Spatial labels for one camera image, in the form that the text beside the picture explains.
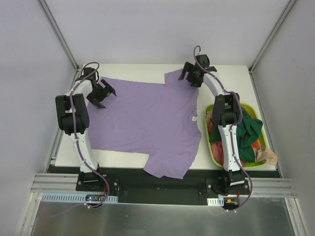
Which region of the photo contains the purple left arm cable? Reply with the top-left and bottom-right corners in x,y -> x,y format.
69,61 -> 109,197

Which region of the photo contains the lime green plastic basket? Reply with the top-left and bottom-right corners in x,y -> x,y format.
205,103 -> 278,170

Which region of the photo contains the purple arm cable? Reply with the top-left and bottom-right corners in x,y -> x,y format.
192,45 -> 253,197
69,61 -> 109,197

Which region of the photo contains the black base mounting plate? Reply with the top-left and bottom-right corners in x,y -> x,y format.
75,166 -> 256,205

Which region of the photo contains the right aluminium frame post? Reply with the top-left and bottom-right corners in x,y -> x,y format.
249,0 -> 298,75

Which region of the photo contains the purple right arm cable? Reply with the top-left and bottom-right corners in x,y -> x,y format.
192,45 -> 253,197

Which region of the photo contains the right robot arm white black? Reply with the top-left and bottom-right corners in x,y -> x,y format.
179,54 -> 245,196

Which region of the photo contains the beige t shirt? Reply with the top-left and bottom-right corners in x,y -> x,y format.
253,146 -> 278,166

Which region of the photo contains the white slotted cable duct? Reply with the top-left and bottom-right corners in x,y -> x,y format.
41,193 -> 118,204
207,197 -> 224,207

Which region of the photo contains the dark green t shirt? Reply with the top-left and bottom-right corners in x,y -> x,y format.
209,106 -> 263,163

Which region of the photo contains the red pink t shirt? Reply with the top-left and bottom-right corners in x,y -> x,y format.
208,118 -> 247,168

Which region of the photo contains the light pink t shirt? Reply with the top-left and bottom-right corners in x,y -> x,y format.
205,110 -> 213,126

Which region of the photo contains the right white slotted cable duct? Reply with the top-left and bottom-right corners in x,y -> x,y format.
207,197 -> 224,207

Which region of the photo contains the purple t shirt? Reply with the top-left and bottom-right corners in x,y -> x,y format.
88,70 -> 201,179

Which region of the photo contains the left white slotted cable duct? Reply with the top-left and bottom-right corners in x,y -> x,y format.
41,193 -> 118,204

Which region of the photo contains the left aluminium frame post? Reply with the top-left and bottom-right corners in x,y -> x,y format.
37,0 -> 79,71

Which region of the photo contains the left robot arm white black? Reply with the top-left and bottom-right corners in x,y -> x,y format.
55,64 -> 116,191

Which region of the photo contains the aluminium frame post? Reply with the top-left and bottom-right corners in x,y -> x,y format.
37,0 -> 79,71
249,0 -> 298,75

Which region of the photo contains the aluminium front rail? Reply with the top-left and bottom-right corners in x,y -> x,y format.
31,173 -> 297,198

